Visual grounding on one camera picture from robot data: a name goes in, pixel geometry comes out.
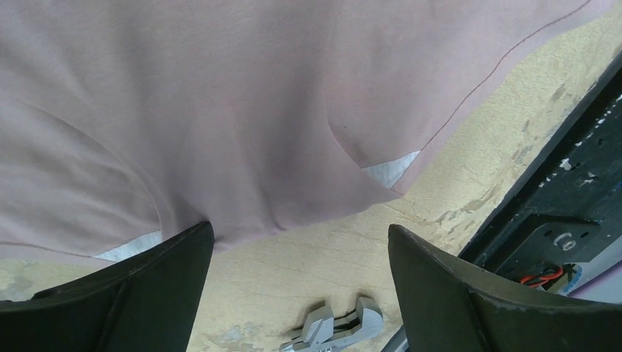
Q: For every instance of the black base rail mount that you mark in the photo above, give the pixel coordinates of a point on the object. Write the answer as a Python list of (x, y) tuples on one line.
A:
[(559, 228)]

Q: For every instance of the pink and white underwear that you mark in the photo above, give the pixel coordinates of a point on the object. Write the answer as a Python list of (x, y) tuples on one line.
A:
[(124, 123)]

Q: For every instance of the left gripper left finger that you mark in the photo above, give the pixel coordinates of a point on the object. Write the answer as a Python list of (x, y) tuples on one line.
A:
[(148, 302)]

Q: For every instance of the adjustable wrench red handle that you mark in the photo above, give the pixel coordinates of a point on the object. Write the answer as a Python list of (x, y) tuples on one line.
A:
[(322, 331)]

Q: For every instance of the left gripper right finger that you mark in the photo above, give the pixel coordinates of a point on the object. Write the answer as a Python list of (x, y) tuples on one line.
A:
[(449, 304)]

